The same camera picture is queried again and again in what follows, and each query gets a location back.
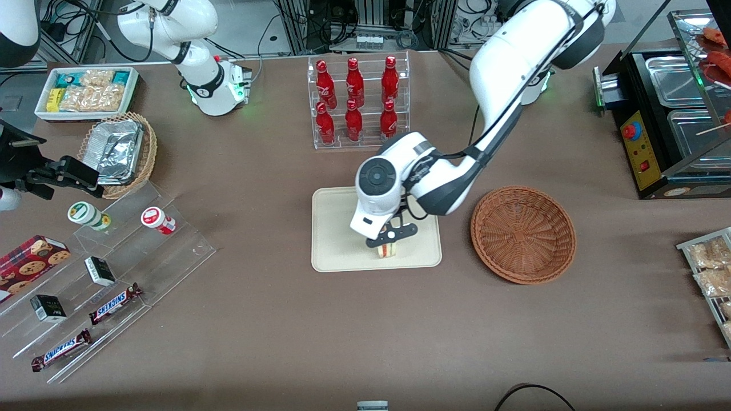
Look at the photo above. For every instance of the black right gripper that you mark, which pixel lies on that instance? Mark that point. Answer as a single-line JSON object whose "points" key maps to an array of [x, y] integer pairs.
{"points": [[17, 158]]}

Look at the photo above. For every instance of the triangular sandwich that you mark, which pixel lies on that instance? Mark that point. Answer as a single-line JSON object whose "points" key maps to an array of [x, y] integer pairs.
{"points": [[388, 251]]}

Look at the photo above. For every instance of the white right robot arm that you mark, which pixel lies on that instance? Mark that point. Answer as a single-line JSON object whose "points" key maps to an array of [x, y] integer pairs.
{"points": [[194, 51]]}

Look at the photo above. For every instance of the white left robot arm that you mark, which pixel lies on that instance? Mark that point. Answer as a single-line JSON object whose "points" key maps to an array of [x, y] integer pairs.
{"points": [[514, 57]]}

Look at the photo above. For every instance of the cream rectangular tray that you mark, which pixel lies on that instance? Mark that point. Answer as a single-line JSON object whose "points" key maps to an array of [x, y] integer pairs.
{"points": [[337, 240]]}

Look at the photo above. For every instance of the tan wicker basket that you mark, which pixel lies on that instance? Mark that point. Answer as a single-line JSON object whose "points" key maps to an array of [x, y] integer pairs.
{"points": [[149, 154]]}

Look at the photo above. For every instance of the brown round wicker basket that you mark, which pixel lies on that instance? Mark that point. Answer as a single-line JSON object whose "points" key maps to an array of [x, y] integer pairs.
{"points": [[522, 234]]}

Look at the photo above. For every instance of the tray of packaged pastries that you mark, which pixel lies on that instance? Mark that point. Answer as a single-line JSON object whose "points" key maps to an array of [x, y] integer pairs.
{"points": [[688, 246]]}

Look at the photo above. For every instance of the green lid white bottle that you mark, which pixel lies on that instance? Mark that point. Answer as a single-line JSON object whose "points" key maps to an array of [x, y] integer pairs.
{"points": [[85, 214]]}

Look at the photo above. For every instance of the silver foil containers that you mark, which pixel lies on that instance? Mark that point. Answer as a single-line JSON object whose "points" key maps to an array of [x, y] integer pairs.
{"points": [[117, 151]]}

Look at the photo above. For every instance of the white snack bin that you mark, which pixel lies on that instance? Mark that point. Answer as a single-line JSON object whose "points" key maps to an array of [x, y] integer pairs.
{"points": [[43, 114]]}

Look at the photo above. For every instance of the red lid white bottle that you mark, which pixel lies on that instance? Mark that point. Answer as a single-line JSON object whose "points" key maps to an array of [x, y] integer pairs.
{"points": [[155, 219]]}

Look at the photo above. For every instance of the large clear cracker bag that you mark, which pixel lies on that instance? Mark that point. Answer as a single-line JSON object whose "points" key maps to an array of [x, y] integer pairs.
{"points": [[91, 98]]}

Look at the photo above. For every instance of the yellow snack packet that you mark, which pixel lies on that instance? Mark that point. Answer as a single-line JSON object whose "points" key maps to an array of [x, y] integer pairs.
{"points": [[54, 100]]}

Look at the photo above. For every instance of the small black box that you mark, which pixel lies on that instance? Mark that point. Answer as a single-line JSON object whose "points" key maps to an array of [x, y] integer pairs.
{"points": [[100, 271], [48, 308]]}

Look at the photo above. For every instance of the red cookie box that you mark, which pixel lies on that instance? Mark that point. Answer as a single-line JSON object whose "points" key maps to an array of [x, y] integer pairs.
{"points": [[28, 265]]}

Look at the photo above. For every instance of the teal snack packet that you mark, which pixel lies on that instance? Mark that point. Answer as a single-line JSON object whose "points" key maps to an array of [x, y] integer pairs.
{"points": [[67, 79], [121, 77]]}

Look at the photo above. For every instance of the small clear cracker bag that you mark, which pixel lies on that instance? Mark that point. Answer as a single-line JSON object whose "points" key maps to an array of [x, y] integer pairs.
{"points": [[97, 77]]}

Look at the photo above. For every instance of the clear acrylic stepped shelf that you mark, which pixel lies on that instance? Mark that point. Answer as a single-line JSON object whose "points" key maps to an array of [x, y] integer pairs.
{"points": [[171, 257]]}

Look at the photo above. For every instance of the red cola bottle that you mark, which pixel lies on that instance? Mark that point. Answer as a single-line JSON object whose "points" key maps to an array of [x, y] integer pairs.
{"points": [[325, 83], [353, 124], [325, 127], [390, 80], [354, 83], [388, 123]]}

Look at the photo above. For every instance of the snickers bar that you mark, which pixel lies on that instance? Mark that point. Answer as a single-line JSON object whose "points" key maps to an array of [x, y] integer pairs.
{"points": [[60, 349], [114, 303]]}

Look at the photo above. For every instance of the clear acrylic bottle rack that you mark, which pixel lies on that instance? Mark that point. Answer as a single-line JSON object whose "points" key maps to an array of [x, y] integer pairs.
{"points": [[368, 91]]}

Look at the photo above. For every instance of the small grey device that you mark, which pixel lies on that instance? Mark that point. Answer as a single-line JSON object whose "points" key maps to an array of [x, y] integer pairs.
{"points": [[372, 406]]}

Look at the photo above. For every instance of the white power strip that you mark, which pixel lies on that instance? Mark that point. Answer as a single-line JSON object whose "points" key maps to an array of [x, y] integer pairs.
{"points": [[369, 41]]}

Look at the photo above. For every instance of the black food warmer machine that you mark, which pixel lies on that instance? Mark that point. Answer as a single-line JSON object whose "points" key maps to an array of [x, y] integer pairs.
{"points": [[639, 151]]}

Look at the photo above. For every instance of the clear snack bag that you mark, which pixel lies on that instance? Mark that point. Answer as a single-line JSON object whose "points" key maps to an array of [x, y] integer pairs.
{"points": [[727, 331], [727, 310], [711, 254], [714, 282]]}

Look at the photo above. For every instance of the steel warmer pan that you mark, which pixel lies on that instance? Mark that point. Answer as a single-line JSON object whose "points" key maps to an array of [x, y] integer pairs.
{"points": [[674, 80], [694, 134]]}

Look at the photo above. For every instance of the red sausage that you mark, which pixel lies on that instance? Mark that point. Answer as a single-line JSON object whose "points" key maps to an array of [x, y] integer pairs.
{"points": [[717, 36]]}

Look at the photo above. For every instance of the aluminium equipment frame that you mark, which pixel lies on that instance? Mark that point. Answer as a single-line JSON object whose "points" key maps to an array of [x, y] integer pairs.
{"points": [[297, 25]]}

